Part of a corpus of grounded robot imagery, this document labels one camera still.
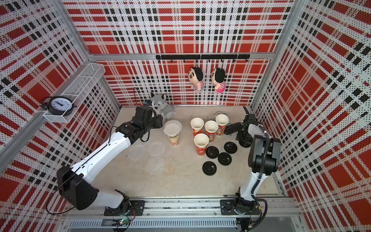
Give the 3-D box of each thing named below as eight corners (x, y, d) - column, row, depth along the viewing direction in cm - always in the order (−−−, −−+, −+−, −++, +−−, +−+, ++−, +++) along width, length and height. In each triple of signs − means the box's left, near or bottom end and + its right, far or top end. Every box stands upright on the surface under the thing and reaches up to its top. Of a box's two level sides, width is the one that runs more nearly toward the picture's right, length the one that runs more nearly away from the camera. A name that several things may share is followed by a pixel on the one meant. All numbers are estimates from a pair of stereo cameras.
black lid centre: (218, 166, 91) (218, 164, 89) (217, 153, 96) (217, 152, 94) (232, 166, 91) (232, 164, 89) (229, 153, 96) (230, 152, 94)
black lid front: (202, 175, 87) (202, 174, 85) (201, 162, 92) (202, 161, 91) (216, 175, 87) (217, 174, 85) (215, 162, 92) (215, 161, 91)
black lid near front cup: (206, 158, 94) (206, 157, 92) (205, 147, 99) (205, 146, 97) (219, 158, 94) (219, 157, 92) (217, 147, 99) (218, 146, 97)
